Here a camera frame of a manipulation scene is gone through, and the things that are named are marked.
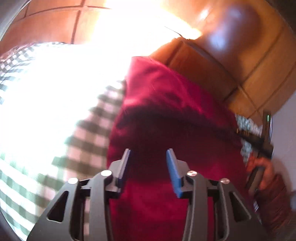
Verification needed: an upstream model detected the dark red fleece garment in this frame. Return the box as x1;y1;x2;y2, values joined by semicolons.
107;57;252;240

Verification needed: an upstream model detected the wooden panel headboard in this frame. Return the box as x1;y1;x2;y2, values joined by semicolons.
1;1;295;120

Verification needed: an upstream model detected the green white checkered bedspread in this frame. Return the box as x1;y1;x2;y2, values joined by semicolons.
0;41;262;241

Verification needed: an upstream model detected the person right hand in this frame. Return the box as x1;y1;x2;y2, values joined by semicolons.
246;153;276;192

